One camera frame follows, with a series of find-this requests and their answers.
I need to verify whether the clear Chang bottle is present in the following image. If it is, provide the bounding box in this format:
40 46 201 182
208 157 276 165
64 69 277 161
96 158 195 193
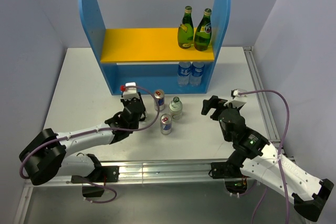
169 97 183 120

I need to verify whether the green Perrier bottle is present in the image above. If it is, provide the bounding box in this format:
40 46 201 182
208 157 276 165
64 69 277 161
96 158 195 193
194 8 212 51
177 6 194 49

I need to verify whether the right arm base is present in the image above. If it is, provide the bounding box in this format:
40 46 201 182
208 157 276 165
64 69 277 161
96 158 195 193
208 162 257 196

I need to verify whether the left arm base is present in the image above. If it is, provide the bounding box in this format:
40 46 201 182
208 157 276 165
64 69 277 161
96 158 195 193
70 166 119 204

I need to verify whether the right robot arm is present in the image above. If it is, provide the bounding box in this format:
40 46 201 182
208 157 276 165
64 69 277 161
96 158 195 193
201 95 334 222

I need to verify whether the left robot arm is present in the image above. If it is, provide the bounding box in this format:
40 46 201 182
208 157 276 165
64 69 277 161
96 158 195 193
19 95 146 186

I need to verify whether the blue and yellow shelf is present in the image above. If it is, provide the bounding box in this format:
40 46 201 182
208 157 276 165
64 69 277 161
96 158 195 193
78 0 231 95

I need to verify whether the rear Red Bull can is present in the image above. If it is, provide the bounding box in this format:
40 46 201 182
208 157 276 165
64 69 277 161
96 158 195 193
154 89 165 111

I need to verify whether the red bull can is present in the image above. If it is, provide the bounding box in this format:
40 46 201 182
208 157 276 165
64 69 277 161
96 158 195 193
160 114 172 135
154 89 165 111

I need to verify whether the front Red Bull can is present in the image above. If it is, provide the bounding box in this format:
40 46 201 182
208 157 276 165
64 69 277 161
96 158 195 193
160 114 172 135

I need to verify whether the right Pocari Sweat bottle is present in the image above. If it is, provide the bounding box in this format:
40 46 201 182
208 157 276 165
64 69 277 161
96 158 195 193
189 61 205 86

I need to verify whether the pocari sweat bottle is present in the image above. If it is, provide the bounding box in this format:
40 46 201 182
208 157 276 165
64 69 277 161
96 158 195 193
189 61 205 86
177 61 191 86

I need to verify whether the left Pocari Sweat bottle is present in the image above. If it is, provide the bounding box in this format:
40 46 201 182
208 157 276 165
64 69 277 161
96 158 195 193
177 61 191 86

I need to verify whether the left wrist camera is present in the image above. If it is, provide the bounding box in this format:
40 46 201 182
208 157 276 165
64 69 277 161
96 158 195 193
120 82 139 100

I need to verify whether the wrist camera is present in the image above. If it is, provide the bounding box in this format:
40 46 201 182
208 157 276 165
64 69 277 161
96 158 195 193
120 82 139 100
224 89 247 109

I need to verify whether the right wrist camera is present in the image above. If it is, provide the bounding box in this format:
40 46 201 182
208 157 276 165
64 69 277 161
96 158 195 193
224 89 247 109

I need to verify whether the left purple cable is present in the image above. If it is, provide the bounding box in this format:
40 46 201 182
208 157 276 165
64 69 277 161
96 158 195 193
19 86 161 204

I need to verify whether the purple cable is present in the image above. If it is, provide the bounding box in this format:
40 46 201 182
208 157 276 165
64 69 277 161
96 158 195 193
19 86 161 204
241 90 290 224

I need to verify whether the right aluminium rail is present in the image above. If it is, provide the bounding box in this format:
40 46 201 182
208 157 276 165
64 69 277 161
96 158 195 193
242 46 308 224

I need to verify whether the aluminium rail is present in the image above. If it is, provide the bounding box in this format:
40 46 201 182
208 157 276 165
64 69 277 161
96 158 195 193
242 46 308 224
23 158 300 188

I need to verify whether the front aluminium rail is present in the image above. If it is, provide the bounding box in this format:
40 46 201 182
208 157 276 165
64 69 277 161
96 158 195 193
23 158 300 188

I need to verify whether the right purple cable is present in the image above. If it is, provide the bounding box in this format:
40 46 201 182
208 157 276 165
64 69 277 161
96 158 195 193
241 90 290 224

